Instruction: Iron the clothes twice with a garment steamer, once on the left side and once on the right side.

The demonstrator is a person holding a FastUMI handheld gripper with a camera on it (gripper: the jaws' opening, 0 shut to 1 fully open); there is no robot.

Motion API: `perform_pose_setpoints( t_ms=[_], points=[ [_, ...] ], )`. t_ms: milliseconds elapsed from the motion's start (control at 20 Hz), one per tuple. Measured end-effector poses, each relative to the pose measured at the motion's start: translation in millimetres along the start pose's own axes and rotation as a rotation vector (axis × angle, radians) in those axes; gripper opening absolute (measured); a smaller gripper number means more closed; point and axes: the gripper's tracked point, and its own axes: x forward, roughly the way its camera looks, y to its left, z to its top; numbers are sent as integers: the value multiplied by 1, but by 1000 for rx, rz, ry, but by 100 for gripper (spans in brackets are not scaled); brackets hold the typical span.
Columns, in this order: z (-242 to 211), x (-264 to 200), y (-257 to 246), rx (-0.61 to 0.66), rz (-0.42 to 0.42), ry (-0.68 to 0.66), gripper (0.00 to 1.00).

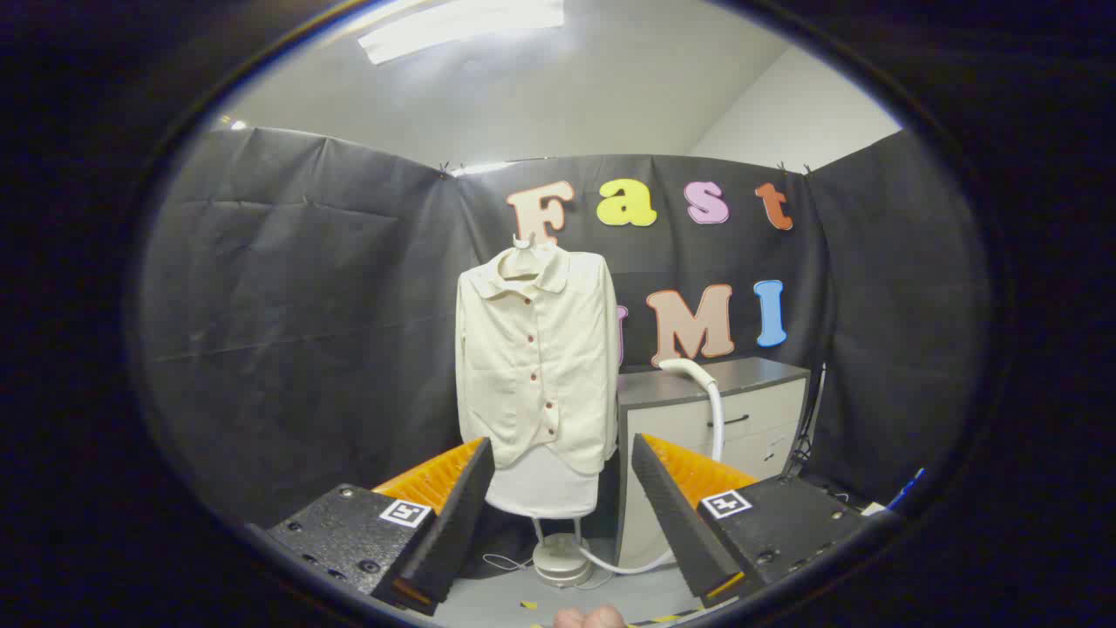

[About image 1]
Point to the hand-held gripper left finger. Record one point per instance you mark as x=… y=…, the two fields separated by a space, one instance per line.
x=453 y=523

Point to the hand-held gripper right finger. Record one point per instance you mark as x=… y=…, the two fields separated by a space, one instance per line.
x=671 y=515

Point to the white garment steamer base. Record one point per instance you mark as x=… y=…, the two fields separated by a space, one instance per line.
x=562 y=563

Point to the white garment steamer head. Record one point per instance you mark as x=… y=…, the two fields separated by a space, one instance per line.
x=708 y=384

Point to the cream button-up shirt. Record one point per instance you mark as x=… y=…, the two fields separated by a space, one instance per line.
x=523 y=366

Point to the white cabinet with grey top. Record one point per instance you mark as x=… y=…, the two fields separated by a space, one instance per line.
x=758 y=410

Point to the blue plastic object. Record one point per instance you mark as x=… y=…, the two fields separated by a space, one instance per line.
x=907 y=488

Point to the black backdrop cloth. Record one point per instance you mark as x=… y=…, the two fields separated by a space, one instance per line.
x=305 y=305

